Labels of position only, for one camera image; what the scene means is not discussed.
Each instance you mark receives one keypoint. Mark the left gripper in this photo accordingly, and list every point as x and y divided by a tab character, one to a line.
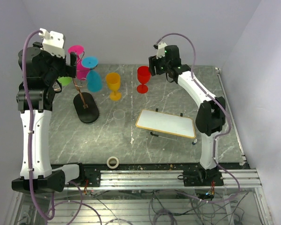
68	70

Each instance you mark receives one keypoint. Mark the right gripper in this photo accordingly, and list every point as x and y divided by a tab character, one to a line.
153	62

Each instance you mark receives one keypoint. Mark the green plastic wine glass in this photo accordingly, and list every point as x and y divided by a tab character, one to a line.
64	81

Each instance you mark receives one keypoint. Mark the red plastic wine glass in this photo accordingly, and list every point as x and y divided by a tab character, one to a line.
143	76

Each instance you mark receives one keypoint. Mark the pink plastic wine glass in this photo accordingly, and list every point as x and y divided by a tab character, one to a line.
81	70

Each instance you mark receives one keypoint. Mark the blue plastic wine glass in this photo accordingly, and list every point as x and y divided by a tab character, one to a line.
94	81

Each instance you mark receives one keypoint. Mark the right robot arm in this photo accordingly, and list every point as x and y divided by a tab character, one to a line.
210	117

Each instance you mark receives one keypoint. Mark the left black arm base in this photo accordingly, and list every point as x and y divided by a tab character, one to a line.
91	177

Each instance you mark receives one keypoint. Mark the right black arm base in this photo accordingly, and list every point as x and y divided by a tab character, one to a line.
197	176

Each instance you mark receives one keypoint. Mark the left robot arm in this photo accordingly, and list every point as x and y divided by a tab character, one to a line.
43	70

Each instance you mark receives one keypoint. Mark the orange plastic wine glass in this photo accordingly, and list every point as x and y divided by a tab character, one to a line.
113	83

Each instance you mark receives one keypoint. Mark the clear plastic cup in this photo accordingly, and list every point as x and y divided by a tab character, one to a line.
119	117

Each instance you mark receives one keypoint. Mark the black marker pen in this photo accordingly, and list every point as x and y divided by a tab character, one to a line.
174	138

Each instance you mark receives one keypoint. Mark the white tape roll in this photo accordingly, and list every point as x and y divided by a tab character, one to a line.
112	162

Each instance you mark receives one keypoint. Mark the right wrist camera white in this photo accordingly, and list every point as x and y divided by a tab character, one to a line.
160	47

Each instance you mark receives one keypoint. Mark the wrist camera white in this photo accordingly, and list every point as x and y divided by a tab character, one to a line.
160	47
53	42

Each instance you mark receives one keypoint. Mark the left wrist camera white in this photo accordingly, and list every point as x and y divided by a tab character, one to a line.
53	42

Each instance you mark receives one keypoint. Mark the copper wire wine glass rack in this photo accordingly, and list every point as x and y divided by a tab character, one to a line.
84	103

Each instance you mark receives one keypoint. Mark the small whiteboard wooden frame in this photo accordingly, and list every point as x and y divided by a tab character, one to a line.
166	123

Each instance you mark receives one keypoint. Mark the aluminium rail frame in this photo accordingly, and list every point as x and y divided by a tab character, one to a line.
133	180

